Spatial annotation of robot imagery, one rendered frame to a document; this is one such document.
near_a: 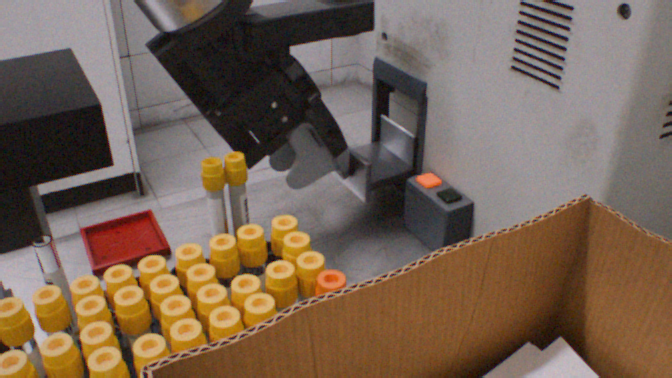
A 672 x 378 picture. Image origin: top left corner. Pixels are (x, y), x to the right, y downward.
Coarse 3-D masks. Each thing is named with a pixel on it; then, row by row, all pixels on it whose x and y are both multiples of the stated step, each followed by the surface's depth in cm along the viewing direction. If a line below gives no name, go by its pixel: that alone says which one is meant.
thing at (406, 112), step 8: (392, 96) 56; (400, 96) 54; (408, 96) 53; (392, 104) 56; (400, 104) 55; (408, 104) 54; (416, 104) 53; (392, 112) 56; (400, 112) 55; (408, 112) 54; (416, 112) 53; (392, 120) 57; (400, 120) 56; (408, 120) 54; (416, 120) 53; (408, 128) 55; (416, 128) 54; (416, 136) 54
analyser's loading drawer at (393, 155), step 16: (384, 128) 57; (400, 128) 55; (368, 144) 59; (384, 144) 58; (400, 144) 56; (416, 144) 54; (352, 160) 53; (368, 160) 56; (384, 160) 56; (400, 160) 56; (416, 160) 55; (336, 176) 57; (352, 176) 54; (368, 176) 52; (384, 176) 53; (400, 176) 54; (368, 192) 53
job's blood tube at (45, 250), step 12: (36, 240) 34; (48, 240) 35; (36, 252) 34; (48, 252) 34; (48, 264) 34; (60, 264) 35; (48, 276) 35; (60, 276) 35; (60, 288) 35; (72, 312) 37; (72, 324) 37
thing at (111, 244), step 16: (96, 224) 52; (112, 224) 53; (128, 224) 53; (144, 224) 53; (96, 240) 51; (112, 240) 51; (128, 240) 51; (144, 240) 51; (160, 240) 51; (96, 256) 49; (112, 256) 49; (128, 256) 48; (144, 256) 49; (160, 256) 49; (96, 272) 47
